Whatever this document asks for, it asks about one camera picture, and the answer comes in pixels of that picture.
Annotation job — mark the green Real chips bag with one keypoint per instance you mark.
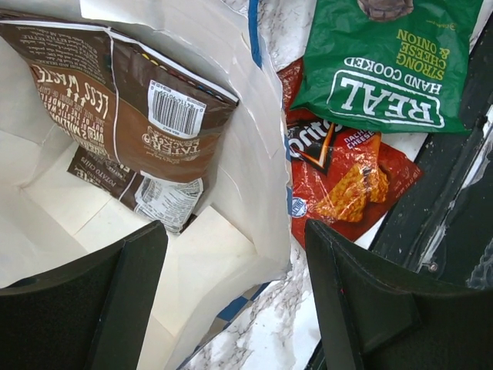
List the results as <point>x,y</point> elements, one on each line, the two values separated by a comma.
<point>388,66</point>

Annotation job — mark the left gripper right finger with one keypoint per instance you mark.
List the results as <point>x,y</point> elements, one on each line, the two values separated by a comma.
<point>374,314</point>

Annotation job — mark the brown kettle chips bag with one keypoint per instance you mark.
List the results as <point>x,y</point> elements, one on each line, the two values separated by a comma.
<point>147,128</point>

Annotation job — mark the blue checkered paper bag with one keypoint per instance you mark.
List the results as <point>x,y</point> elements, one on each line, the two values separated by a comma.
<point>238,235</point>

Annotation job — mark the red Doritos chips bag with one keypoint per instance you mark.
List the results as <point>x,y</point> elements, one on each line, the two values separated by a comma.
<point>346,178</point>

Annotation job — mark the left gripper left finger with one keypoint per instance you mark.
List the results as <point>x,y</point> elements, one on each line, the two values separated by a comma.
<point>91,313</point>

